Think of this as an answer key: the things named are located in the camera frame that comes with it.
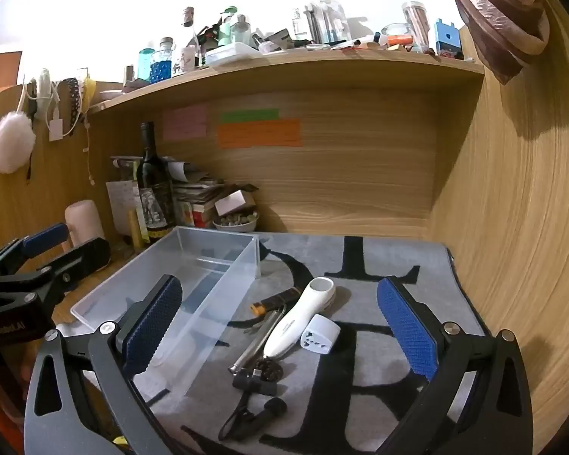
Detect dark wine bottle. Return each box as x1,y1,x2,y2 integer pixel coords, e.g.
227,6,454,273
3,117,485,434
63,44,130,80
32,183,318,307
137,122,176,242

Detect white folded paper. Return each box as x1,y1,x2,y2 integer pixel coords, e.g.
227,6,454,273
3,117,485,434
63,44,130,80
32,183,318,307
163,156,196,184

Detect small white box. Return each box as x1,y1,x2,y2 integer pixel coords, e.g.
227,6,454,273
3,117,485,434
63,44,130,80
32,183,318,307
214,190,246,215

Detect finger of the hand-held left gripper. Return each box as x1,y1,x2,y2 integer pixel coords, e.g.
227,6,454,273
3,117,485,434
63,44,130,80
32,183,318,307
0,223,72,279
0,238,111,314

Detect yellow stick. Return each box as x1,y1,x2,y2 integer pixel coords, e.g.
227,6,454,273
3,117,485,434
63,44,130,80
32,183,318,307
129,209,145,250

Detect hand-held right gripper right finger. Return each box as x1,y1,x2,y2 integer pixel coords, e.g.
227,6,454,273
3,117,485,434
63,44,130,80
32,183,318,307
376,276,534,455

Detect orange and black tool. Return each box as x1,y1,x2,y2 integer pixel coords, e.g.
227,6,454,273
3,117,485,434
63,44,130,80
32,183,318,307
251,288,300,317

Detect blue dotted glass bottle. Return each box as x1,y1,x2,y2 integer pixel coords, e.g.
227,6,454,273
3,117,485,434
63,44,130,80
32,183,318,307
150,38,175,82

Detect clear glass perfume bottle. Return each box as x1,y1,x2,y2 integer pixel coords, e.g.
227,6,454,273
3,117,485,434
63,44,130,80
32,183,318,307
230,14,252,45

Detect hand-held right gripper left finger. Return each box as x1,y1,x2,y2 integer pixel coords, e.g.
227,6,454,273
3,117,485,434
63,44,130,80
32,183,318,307
24,274,183,455

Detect stack of books and magazines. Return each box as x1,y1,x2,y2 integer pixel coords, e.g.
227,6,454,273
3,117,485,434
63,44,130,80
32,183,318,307
173,177,258,229

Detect green pump bottle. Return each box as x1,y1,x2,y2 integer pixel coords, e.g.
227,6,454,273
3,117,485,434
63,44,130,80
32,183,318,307
217,6,238,47

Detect clear plastic storage bin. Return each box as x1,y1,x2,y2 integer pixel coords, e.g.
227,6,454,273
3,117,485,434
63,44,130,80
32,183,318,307
70,226,261,396

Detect black cable adapter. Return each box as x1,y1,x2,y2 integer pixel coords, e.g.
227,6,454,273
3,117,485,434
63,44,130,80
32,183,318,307
232,361,280,395

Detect white handwritten paper sheet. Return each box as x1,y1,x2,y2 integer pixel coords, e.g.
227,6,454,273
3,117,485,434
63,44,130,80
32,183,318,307
106,180,141,236

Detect grey small box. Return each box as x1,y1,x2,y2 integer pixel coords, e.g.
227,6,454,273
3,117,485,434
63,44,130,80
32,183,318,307
267,29,293,51

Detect white travel adapter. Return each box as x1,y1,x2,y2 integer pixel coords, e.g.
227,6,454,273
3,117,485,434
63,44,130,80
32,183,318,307
300,314,341,355

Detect white fluffy pompom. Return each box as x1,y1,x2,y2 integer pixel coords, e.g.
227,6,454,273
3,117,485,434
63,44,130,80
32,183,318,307
0,111,36,174

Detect tall clear bottle dark cap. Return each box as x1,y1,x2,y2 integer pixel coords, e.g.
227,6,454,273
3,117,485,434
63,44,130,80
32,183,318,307
182,6,201,66

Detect glass bowl with orange item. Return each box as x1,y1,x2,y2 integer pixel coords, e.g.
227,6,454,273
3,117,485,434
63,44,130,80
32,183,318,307
381,23,415,49

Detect pink paper note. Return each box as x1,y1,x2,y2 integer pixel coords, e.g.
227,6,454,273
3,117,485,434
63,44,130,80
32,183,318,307
163,105,208,141

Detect blue holder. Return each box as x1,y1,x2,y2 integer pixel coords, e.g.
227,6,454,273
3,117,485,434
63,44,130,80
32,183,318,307
434,19,464,56

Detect orange paper note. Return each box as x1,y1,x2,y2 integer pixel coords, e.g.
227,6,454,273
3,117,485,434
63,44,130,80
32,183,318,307
217,119,303,149

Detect clear plastic brush container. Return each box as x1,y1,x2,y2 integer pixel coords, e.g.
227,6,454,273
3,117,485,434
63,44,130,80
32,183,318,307
305,0,352,45

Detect white flat box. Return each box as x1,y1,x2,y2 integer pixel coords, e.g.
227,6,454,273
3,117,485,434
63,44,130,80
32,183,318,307
204,42,258,66

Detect wooden shelf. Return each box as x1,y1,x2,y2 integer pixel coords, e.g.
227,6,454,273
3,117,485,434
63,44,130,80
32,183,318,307
88,51,486,115

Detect white printed mug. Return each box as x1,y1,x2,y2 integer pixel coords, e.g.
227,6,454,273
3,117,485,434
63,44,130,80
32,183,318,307
179,47,199,75

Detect white bowl of stones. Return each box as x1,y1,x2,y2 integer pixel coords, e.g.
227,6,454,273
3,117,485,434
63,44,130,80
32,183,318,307
212,212,259,233

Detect brown hanging cloth bag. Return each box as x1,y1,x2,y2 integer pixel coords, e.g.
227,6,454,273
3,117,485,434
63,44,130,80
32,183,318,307
447,0,551,86

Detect white handheld massager device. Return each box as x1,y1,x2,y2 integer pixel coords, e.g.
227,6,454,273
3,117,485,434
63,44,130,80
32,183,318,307
264,276,336,358

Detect clear jar of brown sticks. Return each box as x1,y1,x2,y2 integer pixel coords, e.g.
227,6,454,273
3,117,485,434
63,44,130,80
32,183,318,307
401,1,432,53

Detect black lace strip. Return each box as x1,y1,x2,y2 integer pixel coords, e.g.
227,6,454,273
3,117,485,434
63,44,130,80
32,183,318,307
65,78,82,117

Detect teal bottle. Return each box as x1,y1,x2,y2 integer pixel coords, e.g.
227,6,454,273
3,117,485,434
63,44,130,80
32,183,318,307
137,47,156,82

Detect grey mat with black letters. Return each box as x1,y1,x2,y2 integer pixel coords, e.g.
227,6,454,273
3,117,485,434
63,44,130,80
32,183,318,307
57,232,487,455

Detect silver metal rod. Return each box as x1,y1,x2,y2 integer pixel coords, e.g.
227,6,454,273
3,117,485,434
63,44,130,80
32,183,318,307
228,303,286,373

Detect white hanging cord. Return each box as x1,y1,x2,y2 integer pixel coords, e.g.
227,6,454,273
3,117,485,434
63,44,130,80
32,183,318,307
82,118,96,187

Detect green paper note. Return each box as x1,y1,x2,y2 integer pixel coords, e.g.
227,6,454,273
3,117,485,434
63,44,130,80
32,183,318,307
221,108,280,122

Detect white fluffy brush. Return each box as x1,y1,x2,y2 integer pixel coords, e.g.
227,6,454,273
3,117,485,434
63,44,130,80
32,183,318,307
35,68,53,120

